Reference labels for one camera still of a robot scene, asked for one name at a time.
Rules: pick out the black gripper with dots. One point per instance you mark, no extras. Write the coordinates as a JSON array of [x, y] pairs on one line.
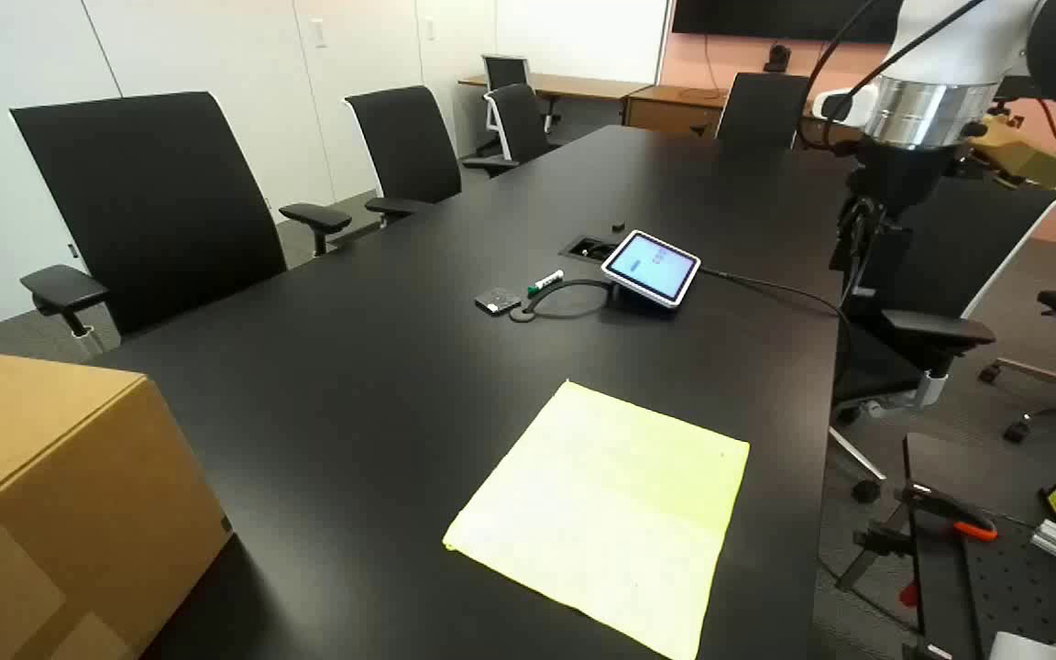
[[907, 186]]

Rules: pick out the yellow towel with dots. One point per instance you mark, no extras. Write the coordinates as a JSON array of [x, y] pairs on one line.
[[608, 514]]

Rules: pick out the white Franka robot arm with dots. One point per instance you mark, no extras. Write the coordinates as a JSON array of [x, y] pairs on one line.
[[964, 49]]

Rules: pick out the white framed black chair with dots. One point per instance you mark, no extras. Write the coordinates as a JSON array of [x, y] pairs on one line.
[[954, 259]]

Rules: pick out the wooden desk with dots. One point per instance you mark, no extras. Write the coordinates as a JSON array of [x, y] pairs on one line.
[[676, 112]]

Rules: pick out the white framed tablet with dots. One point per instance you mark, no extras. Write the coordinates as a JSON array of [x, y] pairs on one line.
[[654, 264]]

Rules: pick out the green capped marker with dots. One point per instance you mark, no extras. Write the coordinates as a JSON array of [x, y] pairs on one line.
[[546, 283]]

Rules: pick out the black stand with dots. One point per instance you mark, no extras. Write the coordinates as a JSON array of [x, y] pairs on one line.
[[910, 573]]

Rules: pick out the brown cardboard box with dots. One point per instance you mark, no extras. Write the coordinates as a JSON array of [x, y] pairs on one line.
[[54, 514]]

